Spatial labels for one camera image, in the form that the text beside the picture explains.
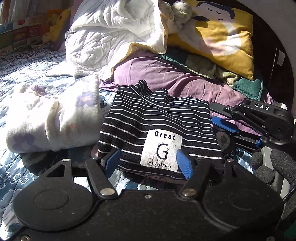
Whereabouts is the black white striped garment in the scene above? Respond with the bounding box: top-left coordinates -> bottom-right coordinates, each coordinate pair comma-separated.
95,80 -> 223,180

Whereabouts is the black gloved right hand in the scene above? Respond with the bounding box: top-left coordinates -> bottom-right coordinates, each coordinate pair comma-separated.
251,148 -> 295,203

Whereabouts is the green towel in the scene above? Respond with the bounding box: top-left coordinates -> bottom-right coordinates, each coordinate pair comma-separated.
159,49 -> 263,100

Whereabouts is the purple garment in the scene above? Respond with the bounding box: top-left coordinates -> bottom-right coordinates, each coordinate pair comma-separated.
99,49 -> 276,137

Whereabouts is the blue white quilted bedspread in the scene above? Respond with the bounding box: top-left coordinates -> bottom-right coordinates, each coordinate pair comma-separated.
0,46 -> 255,239

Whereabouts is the yellow cartoon cushion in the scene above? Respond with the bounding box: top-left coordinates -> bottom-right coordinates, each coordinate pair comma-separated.
167,1 -> 254,80

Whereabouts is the small cream plush toy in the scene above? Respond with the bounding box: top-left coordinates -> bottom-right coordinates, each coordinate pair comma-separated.
159,1 -> 193,34

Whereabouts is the white quilted blanket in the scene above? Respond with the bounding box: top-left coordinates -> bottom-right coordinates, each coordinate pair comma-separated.
47,1 -> 168,80

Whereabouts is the yellow plush toy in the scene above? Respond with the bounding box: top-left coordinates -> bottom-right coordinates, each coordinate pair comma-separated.
41,7 -> 72,44

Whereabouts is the colourful alphabet foam mat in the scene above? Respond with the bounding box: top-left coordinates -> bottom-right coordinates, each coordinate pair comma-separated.
1,9 -> 63,55

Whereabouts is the pink pillow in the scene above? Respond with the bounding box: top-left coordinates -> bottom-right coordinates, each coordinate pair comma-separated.
56,4 -> 79,52

